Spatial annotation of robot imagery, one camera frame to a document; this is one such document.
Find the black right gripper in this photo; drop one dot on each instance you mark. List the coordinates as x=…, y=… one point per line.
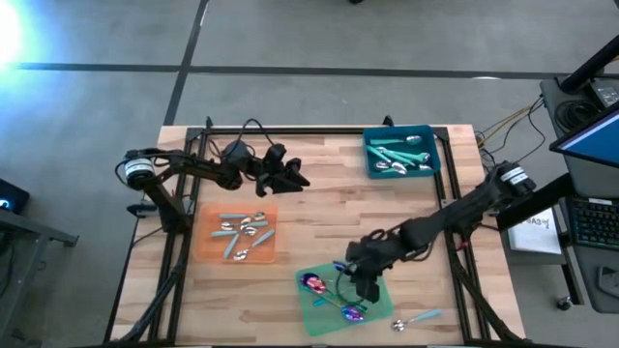
x=374, y=253

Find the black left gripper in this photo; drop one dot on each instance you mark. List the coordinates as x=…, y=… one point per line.
x=273, y=169

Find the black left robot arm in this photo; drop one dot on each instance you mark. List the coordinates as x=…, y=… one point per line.
x=193, y=166

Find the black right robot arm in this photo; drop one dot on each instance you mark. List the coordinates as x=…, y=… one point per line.
x=459, y=212

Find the translucent green plastic tray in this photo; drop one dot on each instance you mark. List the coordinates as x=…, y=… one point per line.
x=329, y=324

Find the orange plastic tray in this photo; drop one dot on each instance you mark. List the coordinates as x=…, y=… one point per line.
x=205, y=251

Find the dark blue plastic bin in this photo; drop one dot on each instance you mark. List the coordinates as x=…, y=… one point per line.
x=433, y=133

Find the white paper sheet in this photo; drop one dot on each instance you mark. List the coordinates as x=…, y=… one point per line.
x=537, y=237

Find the black caster wheel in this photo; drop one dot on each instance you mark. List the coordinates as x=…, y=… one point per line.
x=564, y=303

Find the black monitor stand bar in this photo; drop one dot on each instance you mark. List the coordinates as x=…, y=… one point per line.
x=551, y=198

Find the black computer keyboard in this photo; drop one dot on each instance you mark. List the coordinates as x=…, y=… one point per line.
x=597, y=222

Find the dark grey computer mouse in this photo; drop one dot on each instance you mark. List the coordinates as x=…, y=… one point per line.
x=609, y=282

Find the grey desk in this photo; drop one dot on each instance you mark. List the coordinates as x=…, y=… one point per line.
x=585, y=181

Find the black metal stand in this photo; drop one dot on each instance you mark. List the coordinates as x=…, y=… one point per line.
x=38, y=232

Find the computer monitor with blue screen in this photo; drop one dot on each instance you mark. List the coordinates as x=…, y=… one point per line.
x=595, y=140

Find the black device with blue light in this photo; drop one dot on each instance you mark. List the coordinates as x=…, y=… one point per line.
x=12, y=193

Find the black power adapter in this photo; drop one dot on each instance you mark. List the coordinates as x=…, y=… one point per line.
x=607, y=92

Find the black round pole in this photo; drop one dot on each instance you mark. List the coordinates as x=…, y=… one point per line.
x=590, y=65

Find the black metal table frame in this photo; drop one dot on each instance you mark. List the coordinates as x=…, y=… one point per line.
x=338, y=131

